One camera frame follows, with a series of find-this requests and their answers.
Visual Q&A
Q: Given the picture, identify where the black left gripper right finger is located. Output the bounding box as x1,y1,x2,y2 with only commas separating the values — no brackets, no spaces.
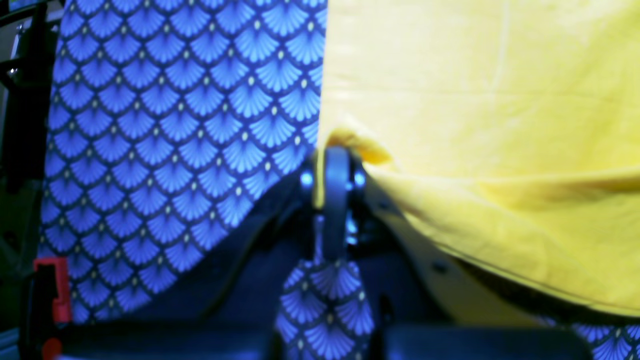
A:
322,146,592,360

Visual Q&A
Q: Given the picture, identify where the blue fan-pattern tablecloth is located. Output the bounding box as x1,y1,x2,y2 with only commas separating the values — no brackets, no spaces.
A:
38,0,639,360

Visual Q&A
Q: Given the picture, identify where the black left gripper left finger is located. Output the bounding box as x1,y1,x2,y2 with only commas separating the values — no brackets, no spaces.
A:
58,152,318,360

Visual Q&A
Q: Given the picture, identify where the yellow T-shirt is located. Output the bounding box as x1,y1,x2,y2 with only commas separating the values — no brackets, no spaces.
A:
318,0,639,318

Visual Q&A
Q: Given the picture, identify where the red black table clamp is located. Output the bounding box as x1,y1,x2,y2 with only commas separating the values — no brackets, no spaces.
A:
18,257,73,360

